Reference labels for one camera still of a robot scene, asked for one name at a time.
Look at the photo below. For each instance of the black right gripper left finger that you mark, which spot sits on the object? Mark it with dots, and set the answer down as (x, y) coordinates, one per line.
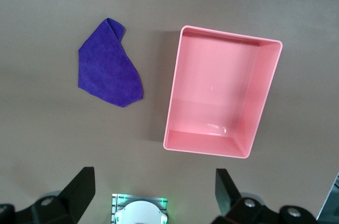
(76, 195)

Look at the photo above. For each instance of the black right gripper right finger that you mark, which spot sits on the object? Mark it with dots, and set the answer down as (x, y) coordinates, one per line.
(227, 197)

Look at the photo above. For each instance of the purple microfibre cloth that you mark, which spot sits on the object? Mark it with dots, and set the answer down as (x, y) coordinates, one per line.
(106, 70)

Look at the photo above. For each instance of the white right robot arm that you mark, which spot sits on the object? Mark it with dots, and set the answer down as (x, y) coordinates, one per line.
(140, 213)

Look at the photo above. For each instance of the pink plastic bin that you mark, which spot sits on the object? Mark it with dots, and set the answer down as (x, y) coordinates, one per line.
(217, 89)

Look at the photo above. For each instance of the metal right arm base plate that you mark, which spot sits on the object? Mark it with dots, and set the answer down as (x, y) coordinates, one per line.
(119, 198)

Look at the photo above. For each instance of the grey metal frame profile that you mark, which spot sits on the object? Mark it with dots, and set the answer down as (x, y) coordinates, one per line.
(331, 200)

